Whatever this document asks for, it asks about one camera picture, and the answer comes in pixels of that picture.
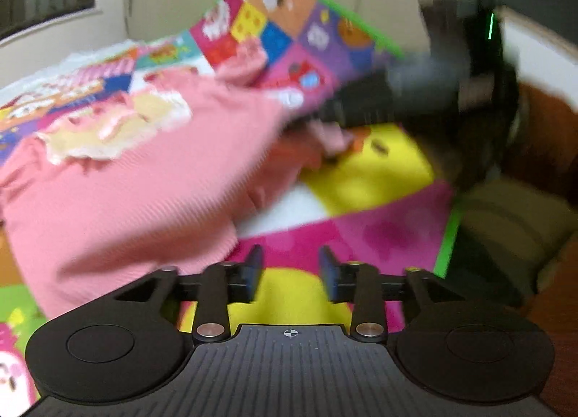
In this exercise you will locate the pink knit sweater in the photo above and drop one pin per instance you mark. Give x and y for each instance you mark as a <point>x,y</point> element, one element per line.
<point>161,177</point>

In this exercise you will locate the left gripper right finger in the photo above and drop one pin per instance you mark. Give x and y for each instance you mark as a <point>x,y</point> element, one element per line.
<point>360,287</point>

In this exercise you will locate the colourful cartoon play mat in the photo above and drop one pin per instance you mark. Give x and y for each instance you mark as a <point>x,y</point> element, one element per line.
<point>376,200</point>

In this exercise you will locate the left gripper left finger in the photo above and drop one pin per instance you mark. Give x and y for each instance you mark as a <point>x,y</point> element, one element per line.
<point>220,286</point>

